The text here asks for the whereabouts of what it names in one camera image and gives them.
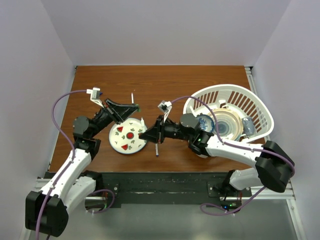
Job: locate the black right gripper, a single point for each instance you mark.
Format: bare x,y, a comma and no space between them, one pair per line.
156,133

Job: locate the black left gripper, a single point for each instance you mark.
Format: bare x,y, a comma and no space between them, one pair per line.
124,111

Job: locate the green-end white pen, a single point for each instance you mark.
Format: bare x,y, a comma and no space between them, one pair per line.
142,124

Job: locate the white pen with printed text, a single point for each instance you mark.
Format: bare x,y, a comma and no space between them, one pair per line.
156,150

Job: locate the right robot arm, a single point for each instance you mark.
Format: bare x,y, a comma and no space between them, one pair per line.
269,165

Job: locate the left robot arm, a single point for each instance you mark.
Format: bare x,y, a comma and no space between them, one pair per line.
47,211

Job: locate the watermelon pattern plate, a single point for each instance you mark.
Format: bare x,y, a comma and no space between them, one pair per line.
124,137

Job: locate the blue patterned bowl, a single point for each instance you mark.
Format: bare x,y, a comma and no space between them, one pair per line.
206,123

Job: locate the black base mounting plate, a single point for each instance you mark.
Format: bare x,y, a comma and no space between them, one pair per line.
163,188

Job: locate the beige stacked plates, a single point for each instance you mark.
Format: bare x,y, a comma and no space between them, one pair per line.
229,124

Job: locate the white plastic basket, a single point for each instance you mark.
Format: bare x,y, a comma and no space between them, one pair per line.
246,104

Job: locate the grey cup in basket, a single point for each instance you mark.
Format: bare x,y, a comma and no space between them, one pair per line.
248,126

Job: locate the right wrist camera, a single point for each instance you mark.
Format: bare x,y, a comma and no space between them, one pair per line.
165,107

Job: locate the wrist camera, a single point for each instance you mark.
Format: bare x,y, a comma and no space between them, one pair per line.
165,107
95,96

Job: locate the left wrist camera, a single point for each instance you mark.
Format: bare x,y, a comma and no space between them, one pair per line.
95,96

